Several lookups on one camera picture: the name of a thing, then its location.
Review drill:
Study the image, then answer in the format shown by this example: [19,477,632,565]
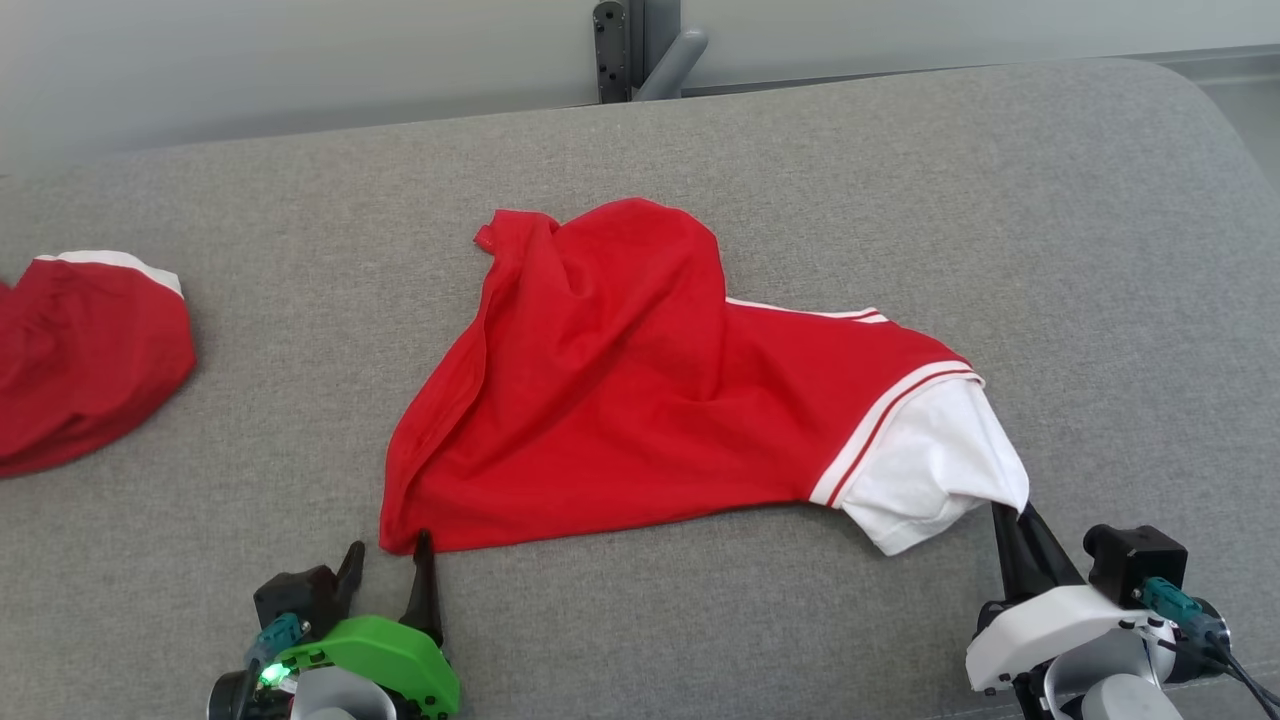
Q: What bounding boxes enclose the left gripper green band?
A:
[275,530,461,719]

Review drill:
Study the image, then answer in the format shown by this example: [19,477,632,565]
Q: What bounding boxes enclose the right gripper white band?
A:
[965,503,1176,693]

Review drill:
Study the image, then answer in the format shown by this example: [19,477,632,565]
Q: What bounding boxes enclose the red basketball jersey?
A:
[378,197,1031,557]

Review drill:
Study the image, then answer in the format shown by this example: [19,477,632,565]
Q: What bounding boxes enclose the red white shorts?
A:
[0,250,197,479]

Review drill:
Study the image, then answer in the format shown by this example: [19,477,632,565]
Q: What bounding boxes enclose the left camera cable teal plug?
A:
[240,613,306,701]

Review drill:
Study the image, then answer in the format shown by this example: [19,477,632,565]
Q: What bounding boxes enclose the camera cable teal plug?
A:
[1135,577,1280,701]
[240,613,306,701]

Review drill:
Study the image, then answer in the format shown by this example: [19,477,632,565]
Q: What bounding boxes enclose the right camera cable teal plug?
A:
[1135,577,1280,701]

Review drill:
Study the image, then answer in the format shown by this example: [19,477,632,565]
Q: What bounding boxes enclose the grey metal frame bracket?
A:
[592,0,709,104]

